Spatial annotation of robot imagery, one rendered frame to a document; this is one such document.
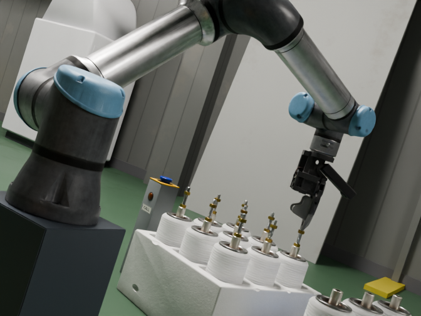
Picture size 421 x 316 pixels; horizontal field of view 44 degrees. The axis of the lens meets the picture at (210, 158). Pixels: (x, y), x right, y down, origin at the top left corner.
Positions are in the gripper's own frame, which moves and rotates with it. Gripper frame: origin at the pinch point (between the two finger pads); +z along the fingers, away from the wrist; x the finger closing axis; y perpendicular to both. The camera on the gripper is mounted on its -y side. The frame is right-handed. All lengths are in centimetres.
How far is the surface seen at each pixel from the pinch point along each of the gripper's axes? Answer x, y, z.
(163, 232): 2.6, 36.6, 14.1
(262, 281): 12.6, 8.0, 15.5
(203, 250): 12.0, 24.8, 13.1
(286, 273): 4.6, 1.6, 13.4
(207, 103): -236, 53, -37
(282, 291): 11.8, 2.3, 16.4
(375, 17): -174, -31, -114
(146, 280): 7.2, 36.6, 26.7
